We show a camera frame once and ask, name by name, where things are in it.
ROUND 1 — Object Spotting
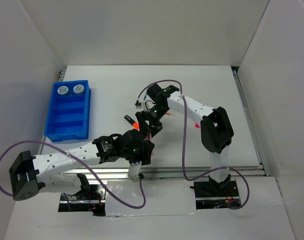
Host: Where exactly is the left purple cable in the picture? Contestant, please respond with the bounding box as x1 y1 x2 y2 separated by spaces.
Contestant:
0 140 147 210

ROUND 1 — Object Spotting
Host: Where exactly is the blue white round jar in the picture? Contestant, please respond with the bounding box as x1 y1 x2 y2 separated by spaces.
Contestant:
73 84 86 95
57 85 71 97

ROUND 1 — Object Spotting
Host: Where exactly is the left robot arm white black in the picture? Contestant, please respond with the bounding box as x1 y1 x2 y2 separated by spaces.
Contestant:
9 129 155 201

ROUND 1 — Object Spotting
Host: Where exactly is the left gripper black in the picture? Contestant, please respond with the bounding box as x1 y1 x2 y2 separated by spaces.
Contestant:
121 139 155 168

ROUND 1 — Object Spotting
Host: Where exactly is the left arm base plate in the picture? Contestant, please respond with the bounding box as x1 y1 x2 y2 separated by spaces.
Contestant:
58 184 106 217

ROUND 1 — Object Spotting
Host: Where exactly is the purple cable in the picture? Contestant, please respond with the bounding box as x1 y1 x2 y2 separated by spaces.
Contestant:
136 79 250 210
0 140 147 210

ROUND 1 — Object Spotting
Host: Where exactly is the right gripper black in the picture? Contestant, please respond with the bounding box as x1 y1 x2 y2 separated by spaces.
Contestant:
136 104 170 139

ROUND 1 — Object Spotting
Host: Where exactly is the orange black highlighter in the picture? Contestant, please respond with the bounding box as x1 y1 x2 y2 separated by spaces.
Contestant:
124 115 139 130

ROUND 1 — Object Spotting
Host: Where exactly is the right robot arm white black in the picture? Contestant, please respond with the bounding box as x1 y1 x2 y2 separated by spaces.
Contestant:
135 83 234 196

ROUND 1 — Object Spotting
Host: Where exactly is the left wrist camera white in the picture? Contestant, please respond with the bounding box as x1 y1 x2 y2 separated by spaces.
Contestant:
127 161 142 182

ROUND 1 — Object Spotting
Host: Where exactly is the blue compartment bin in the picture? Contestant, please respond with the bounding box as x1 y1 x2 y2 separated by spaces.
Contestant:
44 80 91 142

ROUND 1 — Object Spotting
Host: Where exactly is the aluminium rail frame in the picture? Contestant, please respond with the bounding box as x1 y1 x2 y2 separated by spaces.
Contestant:
65 66 267 179

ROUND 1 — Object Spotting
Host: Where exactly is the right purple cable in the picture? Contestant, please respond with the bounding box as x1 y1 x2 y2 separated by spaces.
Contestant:
136 79 250 210

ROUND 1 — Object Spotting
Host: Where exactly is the pink eraser tube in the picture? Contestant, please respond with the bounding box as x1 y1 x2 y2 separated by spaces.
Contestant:
145 133 155 157

